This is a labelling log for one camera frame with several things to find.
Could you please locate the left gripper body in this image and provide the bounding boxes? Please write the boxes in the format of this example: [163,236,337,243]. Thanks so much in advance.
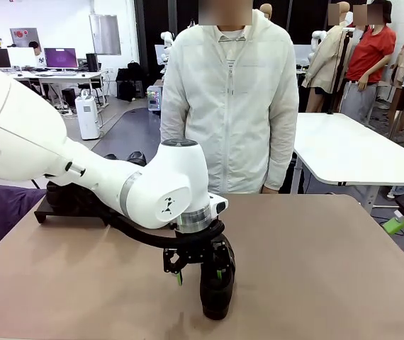
[162,240,225,274]

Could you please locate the black heeled dress shoe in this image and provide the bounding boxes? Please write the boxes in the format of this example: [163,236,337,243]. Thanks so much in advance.
[200,240,237,321]

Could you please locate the black heeled zipper shoe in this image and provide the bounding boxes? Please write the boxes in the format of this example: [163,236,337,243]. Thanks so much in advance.
[126,150,147,166]

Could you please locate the black metal shoe stand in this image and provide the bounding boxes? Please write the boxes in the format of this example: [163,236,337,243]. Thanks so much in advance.
[33,196,110,227]

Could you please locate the dark grey floor mat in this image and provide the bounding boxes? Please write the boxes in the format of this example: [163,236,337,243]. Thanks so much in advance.
[90,107,164,171]

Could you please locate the person in white jacket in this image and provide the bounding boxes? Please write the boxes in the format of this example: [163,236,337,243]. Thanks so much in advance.
[159,0,299,195]

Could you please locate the black tripod pole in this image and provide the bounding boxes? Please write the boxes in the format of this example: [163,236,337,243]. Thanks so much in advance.
[327,26,354,115]

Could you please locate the computer case with coloured lights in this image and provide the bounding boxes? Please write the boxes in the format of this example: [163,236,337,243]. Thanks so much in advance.
[146,84,164,113]

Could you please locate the mannequin in beige coat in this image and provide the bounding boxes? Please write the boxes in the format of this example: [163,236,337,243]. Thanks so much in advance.
[300,1,354,115]

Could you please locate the white air purifier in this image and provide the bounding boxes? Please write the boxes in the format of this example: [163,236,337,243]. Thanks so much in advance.
[74,89,101,141]

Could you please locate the black backpack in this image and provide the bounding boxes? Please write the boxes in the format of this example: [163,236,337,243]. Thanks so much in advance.
[116,60,147,101]

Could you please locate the small white background robot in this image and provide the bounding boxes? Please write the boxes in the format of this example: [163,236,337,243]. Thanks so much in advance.
[310,30,327,68]
[160,30,175,68]

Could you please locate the long white office desk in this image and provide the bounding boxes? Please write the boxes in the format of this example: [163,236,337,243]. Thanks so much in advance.
[1,69,110,109]

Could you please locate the black computer tower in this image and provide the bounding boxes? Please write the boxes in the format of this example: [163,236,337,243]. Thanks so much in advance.
[85,52,99,72]

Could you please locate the monitor with purple screen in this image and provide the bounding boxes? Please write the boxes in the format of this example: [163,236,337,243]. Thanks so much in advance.
[43,47,79,70]

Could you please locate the mannequin in maroon top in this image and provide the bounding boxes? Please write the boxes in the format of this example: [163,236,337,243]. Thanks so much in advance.
[258,2,274,21]

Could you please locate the man in white t-shirt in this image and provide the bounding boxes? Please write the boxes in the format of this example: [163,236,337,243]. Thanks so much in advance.
[27,40,46,67]

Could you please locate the white backed monitor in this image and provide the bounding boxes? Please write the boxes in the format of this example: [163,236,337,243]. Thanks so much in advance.
[7,47,38,68]

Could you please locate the grey poster with red circle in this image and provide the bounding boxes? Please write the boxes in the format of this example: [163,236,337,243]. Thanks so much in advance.
[9,27,40,47]

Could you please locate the black left arm hose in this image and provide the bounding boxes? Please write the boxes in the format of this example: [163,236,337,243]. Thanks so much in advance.
[108,208,226,249]

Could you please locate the silver wall panel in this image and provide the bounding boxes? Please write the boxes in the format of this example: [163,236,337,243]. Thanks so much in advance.
[89,14,122,56]

